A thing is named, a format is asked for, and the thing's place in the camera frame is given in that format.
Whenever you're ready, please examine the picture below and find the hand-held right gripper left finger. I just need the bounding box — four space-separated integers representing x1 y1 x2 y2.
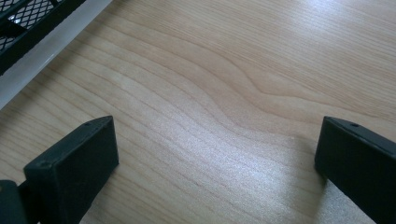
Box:
19 115 120 224

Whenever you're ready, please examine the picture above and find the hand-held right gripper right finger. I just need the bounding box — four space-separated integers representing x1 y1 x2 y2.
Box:
314 116 396 224

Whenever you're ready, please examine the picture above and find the black metal mesh rack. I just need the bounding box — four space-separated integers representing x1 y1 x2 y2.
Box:
0 0 87 77

